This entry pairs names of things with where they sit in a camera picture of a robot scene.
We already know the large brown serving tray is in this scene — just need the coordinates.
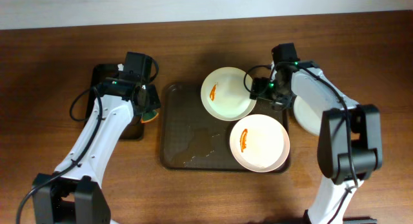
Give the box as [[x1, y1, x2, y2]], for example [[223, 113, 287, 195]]
[[159, 83, 290, 173]]

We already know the orange green scrub sponge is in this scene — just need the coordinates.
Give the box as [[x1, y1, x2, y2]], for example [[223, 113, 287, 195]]
[[140, 110, 159, 123]]

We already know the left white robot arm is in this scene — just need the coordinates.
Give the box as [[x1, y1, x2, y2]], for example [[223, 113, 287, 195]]
[[15, 52, 161, 223]]

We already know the small dark water tray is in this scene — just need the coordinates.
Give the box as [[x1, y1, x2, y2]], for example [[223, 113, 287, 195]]
[[85, 64, 145, 141]]

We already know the white plate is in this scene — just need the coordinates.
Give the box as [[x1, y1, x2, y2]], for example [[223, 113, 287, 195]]
[[229, 114, 290, 173], [201, 66, 257, 121], [293, 96, 323, 136]]

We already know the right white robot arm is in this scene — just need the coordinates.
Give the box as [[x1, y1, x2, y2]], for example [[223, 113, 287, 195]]
[[248, 43, 383, 223]]

